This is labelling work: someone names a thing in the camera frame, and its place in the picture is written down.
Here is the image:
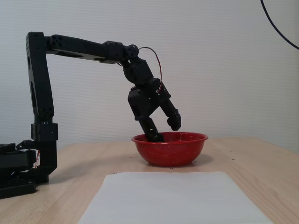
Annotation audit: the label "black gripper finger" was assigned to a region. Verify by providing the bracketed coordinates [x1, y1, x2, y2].
[137, 116, 164, 142]
[160, 99, 182, 132]

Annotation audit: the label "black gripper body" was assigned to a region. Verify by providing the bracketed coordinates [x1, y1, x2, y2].
[127, 78, 172, 122]

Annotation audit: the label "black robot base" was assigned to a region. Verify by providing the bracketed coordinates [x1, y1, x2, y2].
[0, 139, 58, 200]

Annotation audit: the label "red speckled enamel bowl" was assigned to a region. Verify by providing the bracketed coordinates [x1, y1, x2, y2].
[131, 132, 209, 168]

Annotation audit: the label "white paper sheet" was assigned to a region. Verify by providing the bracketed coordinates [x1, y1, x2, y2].
[78, 171, 274, 224]

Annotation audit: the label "red and white gripper wires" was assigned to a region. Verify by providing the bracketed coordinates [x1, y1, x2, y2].
[137, 47, 164, 94]

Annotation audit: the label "dark hanging wall cable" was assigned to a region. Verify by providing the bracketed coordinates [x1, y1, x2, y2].
[260, 0, 299, 50]

